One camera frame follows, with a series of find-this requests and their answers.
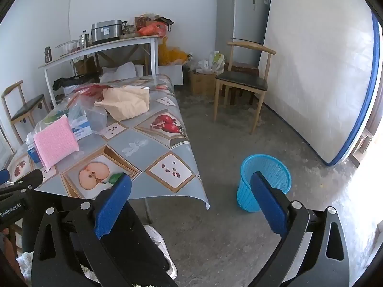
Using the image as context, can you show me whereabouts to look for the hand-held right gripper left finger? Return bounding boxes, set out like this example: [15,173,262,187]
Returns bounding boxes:
[31,173,136,287]

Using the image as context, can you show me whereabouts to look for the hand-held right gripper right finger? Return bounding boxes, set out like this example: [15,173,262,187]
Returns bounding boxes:
[251,171,349,287]

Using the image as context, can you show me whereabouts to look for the blue plastic waste basket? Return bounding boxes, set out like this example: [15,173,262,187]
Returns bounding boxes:
[236,155,292,213]

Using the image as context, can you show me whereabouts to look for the blue and white box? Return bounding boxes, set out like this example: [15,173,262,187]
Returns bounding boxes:
[70,114,93,142]

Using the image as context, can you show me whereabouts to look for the clear plastic bag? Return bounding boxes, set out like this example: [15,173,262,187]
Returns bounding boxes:
[68,94,108,132]

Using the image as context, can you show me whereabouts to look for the blue tissue pack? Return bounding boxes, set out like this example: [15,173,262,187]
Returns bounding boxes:
[26,143,41,163]

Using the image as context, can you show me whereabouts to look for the pink sponge cloth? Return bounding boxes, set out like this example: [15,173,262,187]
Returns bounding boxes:
[33,116,80,169]

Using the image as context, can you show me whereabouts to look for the person's black trousers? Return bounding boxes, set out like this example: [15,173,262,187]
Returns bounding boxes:
[21,190,180,287]

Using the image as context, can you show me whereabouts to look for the white shoe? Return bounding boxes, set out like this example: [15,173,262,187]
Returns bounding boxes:
[144,224,178,279]

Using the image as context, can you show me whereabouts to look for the green plastic bottle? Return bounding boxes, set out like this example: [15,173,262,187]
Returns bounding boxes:
[44,114,70,124]

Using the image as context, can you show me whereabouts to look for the fruit print tablecloth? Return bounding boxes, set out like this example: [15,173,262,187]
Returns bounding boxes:
[6,73,210,210]

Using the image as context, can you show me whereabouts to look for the wooden chair with dark seat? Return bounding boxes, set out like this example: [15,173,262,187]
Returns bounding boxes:
[1,80,51,145]

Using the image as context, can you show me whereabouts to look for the beige paper bag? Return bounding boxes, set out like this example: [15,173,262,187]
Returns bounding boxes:
[94,86,150,121]

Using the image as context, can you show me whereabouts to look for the red plastic bag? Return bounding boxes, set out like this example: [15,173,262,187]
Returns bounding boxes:
[67,84,113,108]

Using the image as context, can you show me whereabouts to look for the black cloth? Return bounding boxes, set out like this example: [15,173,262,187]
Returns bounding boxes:
[53,73,101,90]

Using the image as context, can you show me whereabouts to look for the brown cardboard box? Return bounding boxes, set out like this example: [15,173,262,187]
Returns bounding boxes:
[188,70,217,94]
[73,57,96,75]

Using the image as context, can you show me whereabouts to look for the wooden chair with armrest back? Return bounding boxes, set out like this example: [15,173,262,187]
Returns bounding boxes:
[213,41,276,135]

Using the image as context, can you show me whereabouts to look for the white mattress with blue edge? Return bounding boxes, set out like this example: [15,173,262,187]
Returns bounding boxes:
[259,0,380,166]

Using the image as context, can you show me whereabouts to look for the large white plastic bag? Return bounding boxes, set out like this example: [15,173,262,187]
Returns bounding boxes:
[100,61,144,81]

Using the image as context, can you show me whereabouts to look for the clear glass bowl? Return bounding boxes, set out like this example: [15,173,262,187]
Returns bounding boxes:
[55,40,81,56]

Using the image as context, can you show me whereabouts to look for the white plastic bags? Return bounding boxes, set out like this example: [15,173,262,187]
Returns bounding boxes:
[196,51,225,74]

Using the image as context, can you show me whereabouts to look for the yellow plastic bag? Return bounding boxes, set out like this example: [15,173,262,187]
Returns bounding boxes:
[158,36,192,66]

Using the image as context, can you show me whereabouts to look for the white side table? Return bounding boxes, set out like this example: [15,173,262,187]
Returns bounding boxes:
[38,34,160,105]

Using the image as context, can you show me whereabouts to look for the silver rice cooker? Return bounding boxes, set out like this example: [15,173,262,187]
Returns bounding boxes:
[90,20,123,44]

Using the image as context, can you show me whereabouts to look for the orange plastic bag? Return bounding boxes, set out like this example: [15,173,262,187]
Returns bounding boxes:
[138,22,166,38]

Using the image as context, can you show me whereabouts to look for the brown packet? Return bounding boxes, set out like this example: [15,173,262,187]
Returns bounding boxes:
[135,14,156,28]

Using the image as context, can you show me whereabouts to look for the silver refrigerator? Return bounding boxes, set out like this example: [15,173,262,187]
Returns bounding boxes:
[216,0,271,69]

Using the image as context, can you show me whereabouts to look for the white wall cable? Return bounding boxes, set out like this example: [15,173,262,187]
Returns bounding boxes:
[68,0,75,41]

